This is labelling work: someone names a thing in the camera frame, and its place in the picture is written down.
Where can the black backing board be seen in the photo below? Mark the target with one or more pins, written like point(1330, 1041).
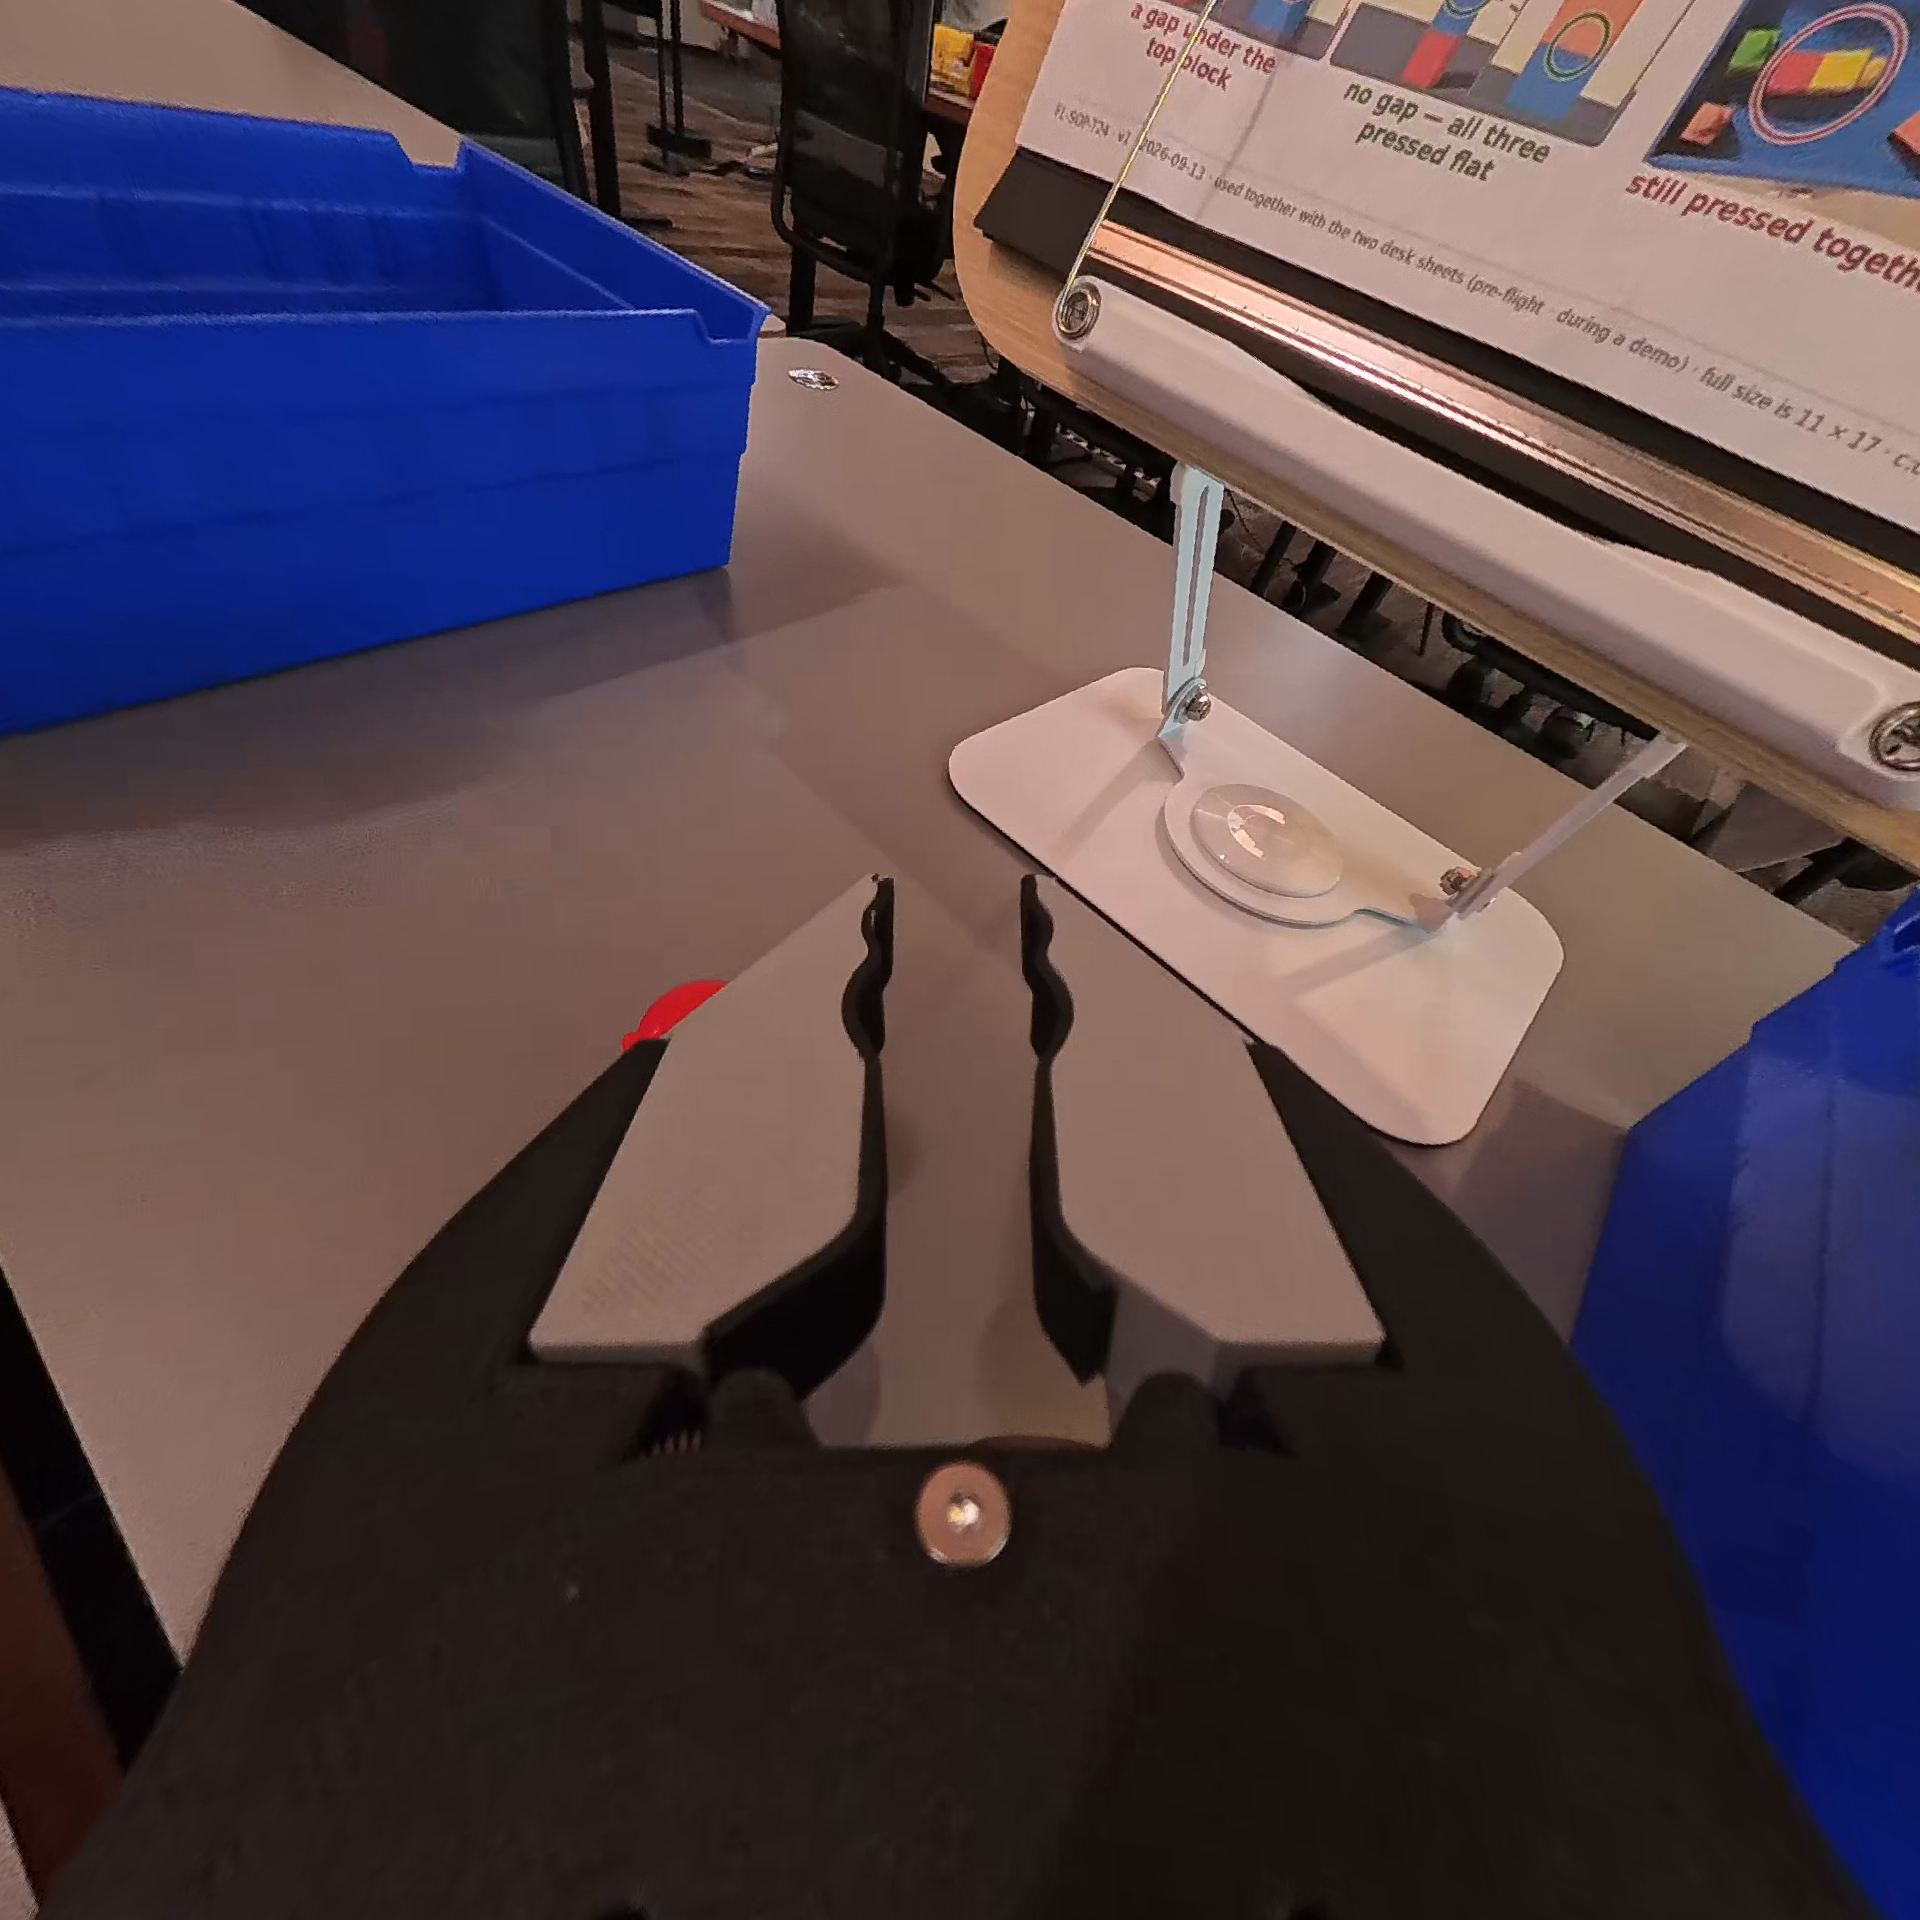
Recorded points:
point(1035, 210)

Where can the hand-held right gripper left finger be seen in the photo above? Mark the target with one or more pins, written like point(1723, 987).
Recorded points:
point(705, 1185)

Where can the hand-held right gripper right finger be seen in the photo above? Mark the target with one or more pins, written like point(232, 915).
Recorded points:
point(1200, 1185)

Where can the red mega block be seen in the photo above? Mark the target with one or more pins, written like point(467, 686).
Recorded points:
point(675, 1012)

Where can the blue plastic storage bin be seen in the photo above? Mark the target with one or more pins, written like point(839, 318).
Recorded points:
point(1770, 1349)
point(375, 494)

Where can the black mesh office chair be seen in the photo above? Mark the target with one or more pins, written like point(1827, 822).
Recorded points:
point(451, 59)

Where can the printed instruction sheet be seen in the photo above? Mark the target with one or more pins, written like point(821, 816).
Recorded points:
point(1500, 224)

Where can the white stand with instruction sheet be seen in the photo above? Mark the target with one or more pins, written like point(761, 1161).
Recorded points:
point(1349, 989)

